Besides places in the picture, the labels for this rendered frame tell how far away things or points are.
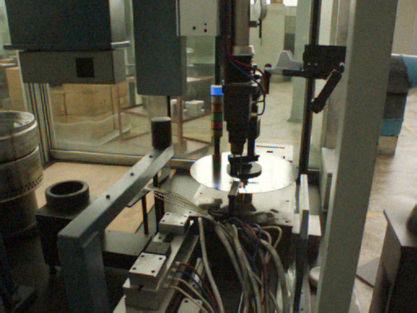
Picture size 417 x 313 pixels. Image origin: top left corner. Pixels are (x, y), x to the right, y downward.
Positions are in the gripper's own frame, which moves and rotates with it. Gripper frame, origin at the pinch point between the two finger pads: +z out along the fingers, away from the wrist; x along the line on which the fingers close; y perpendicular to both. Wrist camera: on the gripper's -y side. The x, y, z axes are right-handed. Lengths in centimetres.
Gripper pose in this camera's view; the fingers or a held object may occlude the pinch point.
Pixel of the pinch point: (270, 71)
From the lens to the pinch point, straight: 97.0
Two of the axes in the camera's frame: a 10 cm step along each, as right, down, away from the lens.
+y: 0.2, -9.5, -3.2
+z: -9.4, -1.2, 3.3
